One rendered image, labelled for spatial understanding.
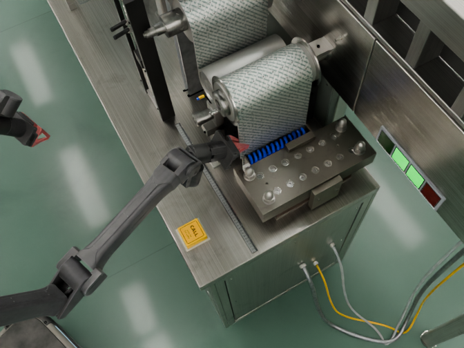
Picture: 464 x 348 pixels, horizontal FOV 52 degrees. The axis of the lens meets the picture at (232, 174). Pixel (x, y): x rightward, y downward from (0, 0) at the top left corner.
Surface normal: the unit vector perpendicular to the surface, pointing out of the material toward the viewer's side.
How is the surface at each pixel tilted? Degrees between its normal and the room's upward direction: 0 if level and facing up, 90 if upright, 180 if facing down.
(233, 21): 92
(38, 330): 0
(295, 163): 0
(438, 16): 90
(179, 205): 0
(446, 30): 90
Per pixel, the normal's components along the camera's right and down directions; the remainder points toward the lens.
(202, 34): 0.49, 0.78
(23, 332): -0.05, -0.46
